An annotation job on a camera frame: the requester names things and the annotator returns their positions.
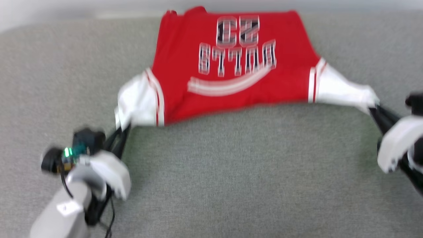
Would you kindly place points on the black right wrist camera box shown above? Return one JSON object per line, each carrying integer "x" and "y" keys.
{"x": 416, "y": 104}

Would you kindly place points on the red and white jersey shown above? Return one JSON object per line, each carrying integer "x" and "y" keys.
{"x": 231, "y": 82}

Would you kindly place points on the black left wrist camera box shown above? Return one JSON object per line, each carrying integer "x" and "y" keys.
{"x": 88, "y": 140}

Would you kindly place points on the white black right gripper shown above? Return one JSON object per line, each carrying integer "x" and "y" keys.
{"x": 400, "y": 138}

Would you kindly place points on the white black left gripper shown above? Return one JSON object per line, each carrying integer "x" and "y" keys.
{"x": 112, "y": 172}

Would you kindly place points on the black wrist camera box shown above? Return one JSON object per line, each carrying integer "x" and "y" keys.
{"x": 88, "y": 140}
{"x": 416, "y": 104}

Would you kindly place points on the black cylindrical left gripper motor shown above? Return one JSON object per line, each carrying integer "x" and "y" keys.
{"x": 51, "y": 160}

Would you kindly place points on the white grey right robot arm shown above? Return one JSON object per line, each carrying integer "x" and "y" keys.
{"x": 417, "y": 165}

